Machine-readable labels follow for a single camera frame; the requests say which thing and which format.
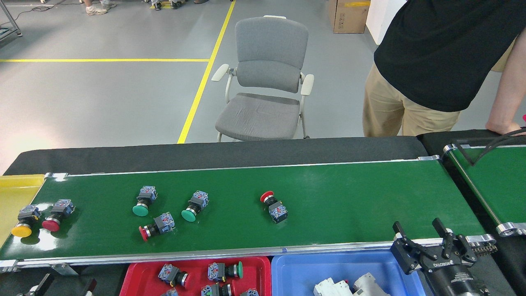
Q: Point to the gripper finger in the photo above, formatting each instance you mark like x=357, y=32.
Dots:
x=89, y=290
x=41, y=287

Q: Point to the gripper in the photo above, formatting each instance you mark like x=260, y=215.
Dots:
x=456, y=281

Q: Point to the yellow mushroom push button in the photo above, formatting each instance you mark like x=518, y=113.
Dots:
x=21, y=230

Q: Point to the white circuit breaker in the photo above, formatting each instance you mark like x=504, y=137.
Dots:
x=328, y=288
x=370, y=285

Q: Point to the green mushroom push button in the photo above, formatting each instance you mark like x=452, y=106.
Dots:
x=217, y=271
x=140, y=210
x=188, y=215
x=171, y=292
x=249, y=293

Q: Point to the person's left forearm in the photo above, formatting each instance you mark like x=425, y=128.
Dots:
x=507, y=94

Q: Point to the red plastic tray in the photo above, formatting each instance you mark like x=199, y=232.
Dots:
x=141, y=279

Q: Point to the green infeed conveyor belt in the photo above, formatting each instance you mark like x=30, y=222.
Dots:
x=493, y=185

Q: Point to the long green conveyor belt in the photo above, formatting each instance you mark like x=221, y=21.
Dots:
x=349, y=197

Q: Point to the blue plastic tray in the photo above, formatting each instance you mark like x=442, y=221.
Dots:
x=294, y=273

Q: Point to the person's left hand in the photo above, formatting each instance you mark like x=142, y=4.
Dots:
x=507, y=128

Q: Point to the yellow plastic bin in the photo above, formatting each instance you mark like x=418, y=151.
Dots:
x=16, y=189

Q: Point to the person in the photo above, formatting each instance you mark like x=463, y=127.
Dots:
x=176, y=5
x=96, y=10
x=201, y=1
x=431, y=53

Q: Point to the grey metal rack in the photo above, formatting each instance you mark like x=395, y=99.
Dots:
x=4, y=31

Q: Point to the grey office chair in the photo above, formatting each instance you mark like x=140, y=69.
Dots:
x=271, y=41

